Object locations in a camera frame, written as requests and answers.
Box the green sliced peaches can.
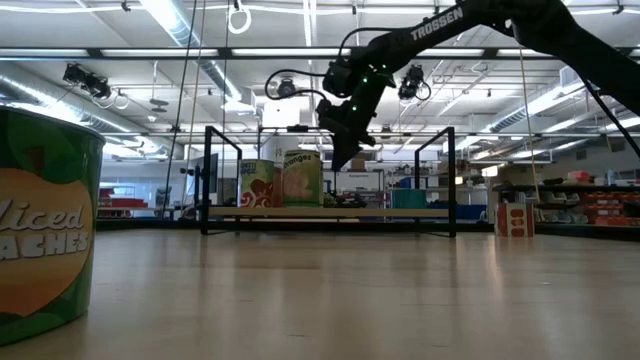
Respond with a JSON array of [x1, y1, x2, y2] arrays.
[[0, 104, 107, 347]]

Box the silver ventilation duct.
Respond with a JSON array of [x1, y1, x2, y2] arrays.
[[142, 0, 245, 104]]

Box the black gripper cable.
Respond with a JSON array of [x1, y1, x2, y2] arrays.
[[338, 27, 396, 57], [263, 68, 332, 104]]

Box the black overhead rig frame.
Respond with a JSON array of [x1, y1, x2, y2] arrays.
[[0, 46, 640, 62]]

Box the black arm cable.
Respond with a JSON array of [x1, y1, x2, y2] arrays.
[[579, 79, 640, 161]]

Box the white pillar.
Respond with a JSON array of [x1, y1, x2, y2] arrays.
[[261, 99, 302, 162]]

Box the teal bin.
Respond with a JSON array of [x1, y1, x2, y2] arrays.
[[390, 188, 429, 210]]

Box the black frame wooden shelf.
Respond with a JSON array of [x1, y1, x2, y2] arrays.
[[199, 125, 457, 239]]

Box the red swirl print can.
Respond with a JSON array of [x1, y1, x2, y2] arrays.
[[239, 158, 276, 209]]

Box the white hanging ring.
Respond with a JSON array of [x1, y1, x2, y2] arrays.
[[227, 3, 253, 36]]

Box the white sign board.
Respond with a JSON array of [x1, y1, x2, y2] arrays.
[[334, 170, 385, 193]]

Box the black hanging cable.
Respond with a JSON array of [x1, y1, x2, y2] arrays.
[[162, 0, 200, 221]]

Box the red storage bin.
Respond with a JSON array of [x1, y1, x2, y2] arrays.
[[98, 186, 150, 210]]

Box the black monitor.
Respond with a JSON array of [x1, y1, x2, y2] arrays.
[[188, 153, 220, 195]]

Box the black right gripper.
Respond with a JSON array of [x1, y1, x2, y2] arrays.
[[315, 82, 389, 172]]

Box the blue bin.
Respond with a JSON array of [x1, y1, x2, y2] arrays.
[[427, 201, 489, 222]]

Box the pale green oranges can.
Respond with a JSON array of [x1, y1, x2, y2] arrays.
[[282, 149, 324, 208]]

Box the storage rack with bins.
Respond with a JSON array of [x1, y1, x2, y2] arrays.
[[492, 169, 640, 229]]

